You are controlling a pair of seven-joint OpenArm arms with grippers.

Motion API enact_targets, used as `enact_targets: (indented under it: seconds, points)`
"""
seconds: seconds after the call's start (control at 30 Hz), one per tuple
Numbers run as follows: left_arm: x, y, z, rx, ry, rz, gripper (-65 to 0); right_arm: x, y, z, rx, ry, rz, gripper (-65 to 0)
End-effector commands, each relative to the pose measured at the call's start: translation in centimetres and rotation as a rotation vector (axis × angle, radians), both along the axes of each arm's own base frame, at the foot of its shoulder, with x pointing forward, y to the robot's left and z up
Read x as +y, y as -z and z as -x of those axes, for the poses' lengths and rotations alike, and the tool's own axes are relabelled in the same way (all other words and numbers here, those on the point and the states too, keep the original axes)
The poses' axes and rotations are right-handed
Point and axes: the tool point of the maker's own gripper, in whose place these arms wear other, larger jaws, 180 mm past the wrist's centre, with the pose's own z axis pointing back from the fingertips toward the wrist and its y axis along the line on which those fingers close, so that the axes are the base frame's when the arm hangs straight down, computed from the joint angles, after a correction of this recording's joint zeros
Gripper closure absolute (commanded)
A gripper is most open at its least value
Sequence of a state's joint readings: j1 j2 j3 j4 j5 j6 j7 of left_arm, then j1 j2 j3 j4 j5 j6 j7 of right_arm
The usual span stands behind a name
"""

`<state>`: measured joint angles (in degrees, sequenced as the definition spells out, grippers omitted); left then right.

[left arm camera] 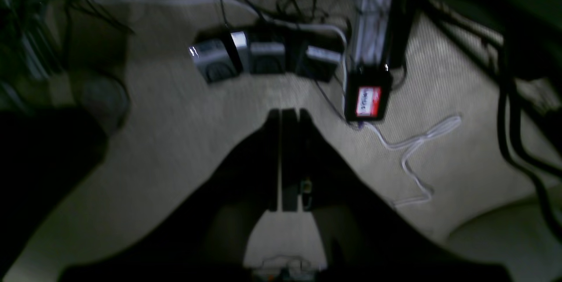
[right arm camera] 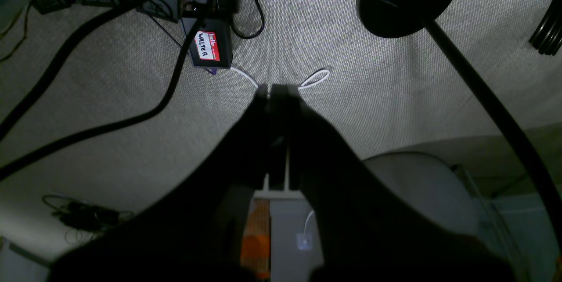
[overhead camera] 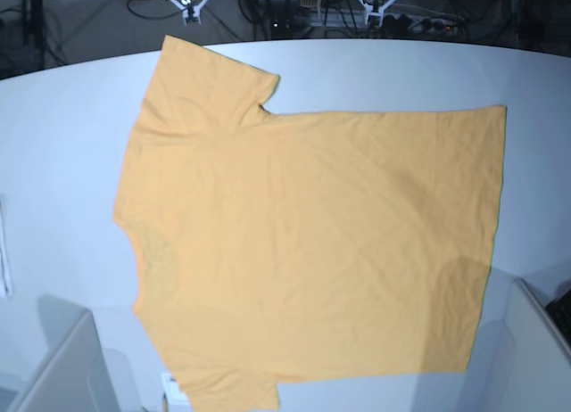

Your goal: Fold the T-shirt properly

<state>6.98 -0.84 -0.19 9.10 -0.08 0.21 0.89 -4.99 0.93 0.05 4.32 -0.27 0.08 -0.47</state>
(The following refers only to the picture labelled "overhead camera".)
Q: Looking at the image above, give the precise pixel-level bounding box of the orange yellow T-shirt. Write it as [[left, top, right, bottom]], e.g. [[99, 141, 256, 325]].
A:
[[113, 37, 507, 411]]

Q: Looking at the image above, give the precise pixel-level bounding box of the grey partition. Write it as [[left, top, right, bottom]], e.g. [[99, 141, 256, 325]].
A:
[[516, 279, 570, 411], [1, 309, 120, 412]]

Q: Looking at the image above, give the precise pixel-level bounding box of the black keyboard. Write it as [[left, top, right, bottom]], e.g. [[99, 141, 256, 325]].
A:
[[545, 291, 571, 342]]

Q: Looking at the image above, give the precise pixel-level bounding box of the pencil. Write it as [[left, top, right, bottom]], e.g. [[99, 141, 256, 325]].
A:
[[161, 394, 169, 412]]

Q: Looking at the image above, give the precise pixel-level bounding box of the grey partition left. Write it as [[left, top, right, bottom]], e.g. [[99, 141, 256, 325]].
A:
[[1, 309, 120, 412]]

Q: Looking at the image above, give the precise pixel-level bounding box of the grey partition right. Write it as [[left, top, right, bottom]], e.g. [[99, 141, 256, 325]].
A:
[[516, 279, 570, 411]]

